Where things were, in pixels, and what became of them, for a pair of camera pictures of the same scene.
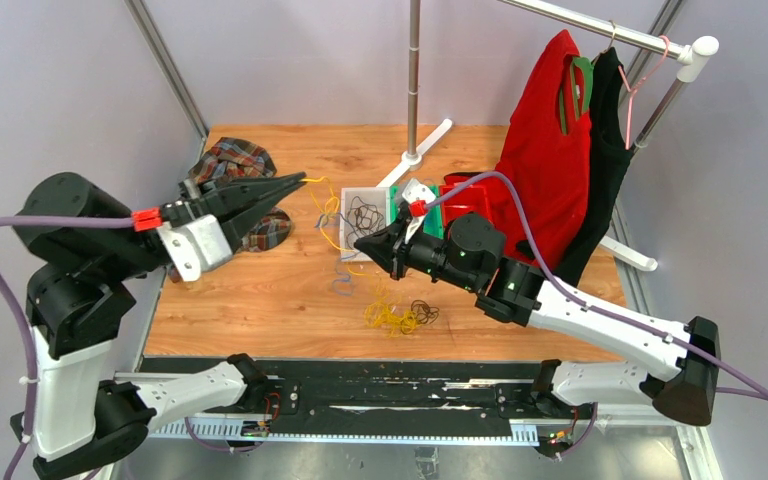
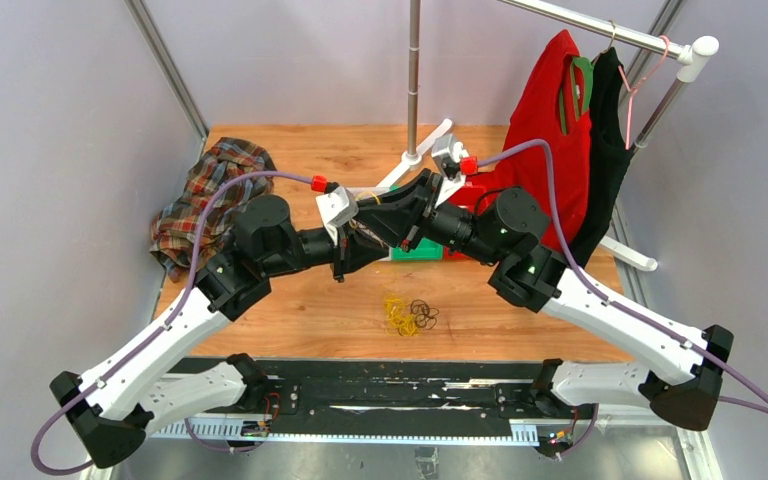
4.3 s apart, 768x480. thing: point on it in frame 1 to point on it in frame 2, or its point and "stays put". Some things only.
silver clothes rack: [693, 53] stays put
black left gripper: [228, 197] to [350, 254]
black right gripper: [388, 248] to [394, 221]
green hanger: [587, 71] stays put
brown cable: [423, 312] stays put
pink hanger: [632, 91] stays put
